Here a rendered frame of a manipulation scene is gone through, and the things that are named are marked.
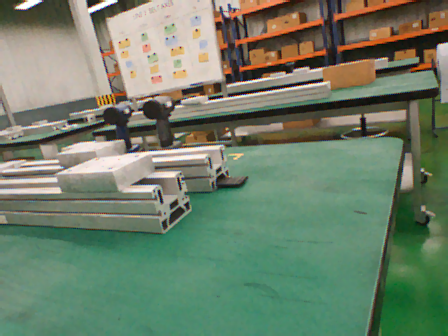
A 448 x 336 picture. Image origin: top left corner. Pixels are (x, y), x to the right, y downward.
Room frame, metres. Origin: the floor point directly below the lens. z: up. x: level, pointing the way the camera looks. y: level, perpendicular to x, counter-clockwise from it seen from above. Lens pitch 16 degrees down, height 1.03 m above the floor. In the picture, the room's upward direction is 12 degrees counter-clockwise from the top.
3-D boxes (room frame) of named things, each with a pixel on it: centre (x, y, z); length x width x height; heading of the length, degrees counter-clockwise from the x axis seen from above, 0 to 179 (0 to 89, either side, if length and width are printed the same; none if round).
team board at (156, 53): (4.13, 0.41, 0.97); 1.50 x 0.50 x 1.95; 57
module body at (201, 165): (0.94, 0.36, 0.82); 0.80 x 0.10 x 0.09; 61
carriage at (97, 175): (0.66, 0.24, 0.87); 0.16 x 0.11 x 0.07; 61
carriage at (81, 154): (0.94, 0.36, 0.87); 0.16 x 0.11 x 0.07; 61
